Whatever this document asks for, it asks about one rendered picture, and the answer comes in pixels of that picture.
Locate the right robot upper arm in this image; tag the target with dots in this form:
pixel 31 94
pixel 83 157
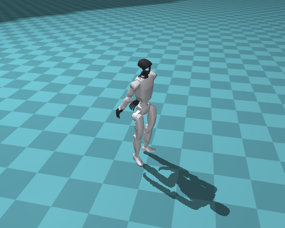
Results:
pixel 133 87

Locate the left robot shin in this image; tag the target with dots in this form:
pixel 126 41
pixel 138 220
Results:
pixel 147 137

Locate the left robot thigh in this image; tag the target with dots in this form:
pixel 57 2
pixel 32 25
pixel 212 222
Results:
pixel 151 119

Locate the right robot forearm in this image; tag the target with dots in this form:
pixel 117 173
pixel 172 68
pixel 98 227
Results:
pixel 124 104

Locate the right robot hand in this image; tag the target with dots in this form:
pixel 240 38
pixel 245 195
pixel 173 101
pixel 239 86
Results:
pixel 118 112

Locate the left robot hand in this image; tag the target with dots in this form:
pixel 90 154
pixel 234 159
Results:
pixel 134 104

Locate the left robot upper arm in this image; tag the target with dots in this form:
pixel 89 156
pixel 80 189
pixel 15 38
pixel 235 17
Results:
pixel 154 75

